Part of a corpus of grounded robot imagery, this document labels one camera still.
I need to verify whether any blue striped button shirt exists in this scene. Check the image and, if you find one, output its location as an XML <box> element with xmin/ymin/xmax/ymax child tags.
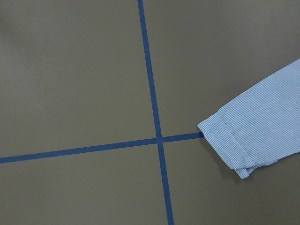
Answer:
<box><xmin>198</xmin><ymin>60</ymin><xmax>300</xmax><ymax>179</ymax></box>

